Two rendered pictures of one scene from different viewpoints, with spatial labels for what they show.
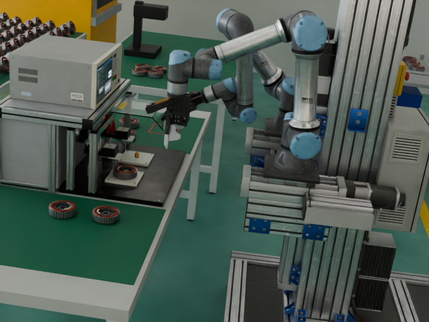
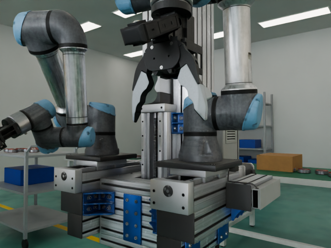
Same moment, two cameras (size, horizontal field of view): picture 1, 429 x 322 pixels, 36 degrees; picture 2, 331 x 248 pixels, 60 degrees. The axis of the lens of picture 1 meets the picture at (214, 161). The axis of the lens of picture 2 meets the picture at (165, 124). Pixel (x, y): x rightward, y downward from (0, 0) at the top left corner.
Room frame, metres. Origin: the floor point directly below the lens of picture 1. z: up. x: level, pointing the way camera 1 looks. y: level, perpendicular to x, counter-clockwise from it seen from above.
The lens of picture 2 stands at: (2.09, 0.59, 1.13)
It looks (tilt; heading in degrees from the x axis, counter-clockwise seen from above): 2 degrees up; 303
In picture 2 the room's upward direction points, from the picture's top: straight up
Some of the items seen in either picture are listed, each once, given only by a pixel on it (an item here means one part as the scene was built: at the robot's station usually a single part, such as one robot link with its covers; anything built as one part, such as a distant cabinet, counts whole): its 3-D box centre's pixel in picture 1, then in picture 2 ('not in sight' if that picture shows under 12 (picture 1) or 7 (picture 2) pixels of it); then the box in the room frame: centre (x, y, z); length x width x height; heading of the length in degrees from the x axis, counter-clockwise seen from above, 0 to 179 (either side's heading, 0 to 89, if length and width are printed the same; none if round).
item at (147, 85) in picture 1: (172, 101); not in sight; (5.33, 0.41, 0.38); 1.85 x 1.10 x 0.75; 175
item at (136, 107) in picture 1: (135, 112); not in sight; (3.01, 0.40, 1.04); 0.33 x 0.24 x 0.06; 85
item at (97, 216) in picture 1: (106, 214); not in sight; (2.45, 0.42, 0.77); 0.11 x 0.11 x 0.04
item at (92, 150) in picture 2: (289, 117); (102, 142); (3.03, -0.34, 1.09); 0.15 x 0.15 x 0.10
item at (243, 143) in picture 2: not in sight; (250, 143); (4.05, -5.97, 0.87); 0.42 x 0.36 x 0.19; 87
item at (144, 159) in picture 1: (136, 158); not in sight; (3.07, 0.39, 0.78); 0.15 x 0.15 x 0.01; 85
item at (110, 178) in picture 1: (124, 177); not in sight; (2.83, 0.41, 0.78); 0.15 x 0.15 x 0.01; 85
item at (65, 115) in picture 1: (67, 96); not in sight; (2.97, 0.72, 1.09); 0.68 x 0.44 x 0.05; 175
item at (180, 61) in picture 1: (180, 66); not in sight; (2.35, 0.16, 1.45); 0.09 x 0.08 x 0.11; 96
